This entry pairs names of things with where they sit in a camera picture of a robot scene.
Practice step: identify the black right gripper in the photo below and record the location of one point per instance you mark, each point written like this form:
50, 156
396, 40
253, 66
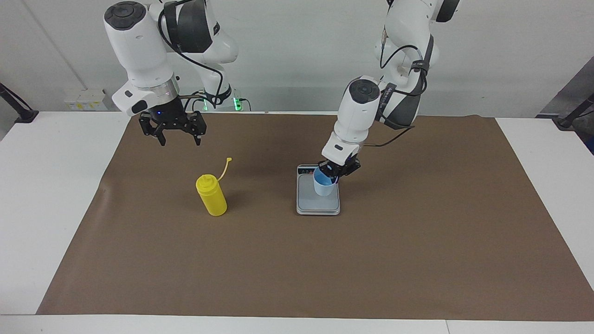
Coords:
168, 116

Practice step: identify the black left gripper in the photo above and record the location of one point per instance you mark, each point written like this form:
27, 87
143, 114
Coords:
345, 166

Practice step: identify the white wall socket box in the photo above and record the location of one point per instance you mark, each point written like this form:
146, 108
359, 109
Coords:
86, 99

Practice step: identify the black clamp stand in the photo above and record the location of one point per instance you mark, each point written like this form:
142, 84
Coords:
25, 113
568, 121

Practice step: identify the brown table mat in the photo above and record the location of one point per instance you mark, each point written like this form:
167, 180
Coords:
325, 260

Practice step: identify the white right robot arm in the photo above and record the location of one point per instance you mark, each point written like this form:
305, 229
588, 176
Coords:
139, 51

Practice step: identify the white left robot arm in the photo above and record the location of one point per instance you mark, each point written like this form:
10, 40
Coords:
357, 111

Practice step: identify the yellow squeeze seasoning bottle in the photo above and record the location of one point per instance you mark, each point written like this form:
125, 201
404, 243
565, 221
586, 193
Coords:
212, 197

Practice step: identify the light blue plastic cup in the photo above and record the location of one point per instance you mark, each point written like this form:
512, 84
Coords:
322, 188

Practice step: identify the white digital kitchen scale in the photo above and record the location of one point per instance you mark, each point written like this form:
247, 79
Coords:
315, 204

